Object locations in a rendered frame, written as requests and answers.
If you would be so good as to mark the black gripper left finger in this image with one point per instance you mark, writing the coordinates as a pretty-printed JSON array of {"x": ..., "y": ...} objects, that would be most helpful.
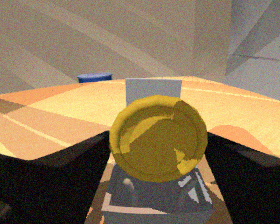
[{"x": 58, "y": 188}]

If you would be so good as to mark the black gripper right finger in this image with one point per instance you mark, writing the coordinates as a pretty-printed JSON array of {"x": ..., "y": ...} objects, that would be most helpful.
[{"x": 249, "y": 180}]

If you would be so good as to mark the golden yellow plate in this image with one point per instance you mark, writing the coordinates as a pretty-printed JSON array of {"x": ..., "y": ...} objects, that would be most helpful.
[{"x": 158, "y": 138}]

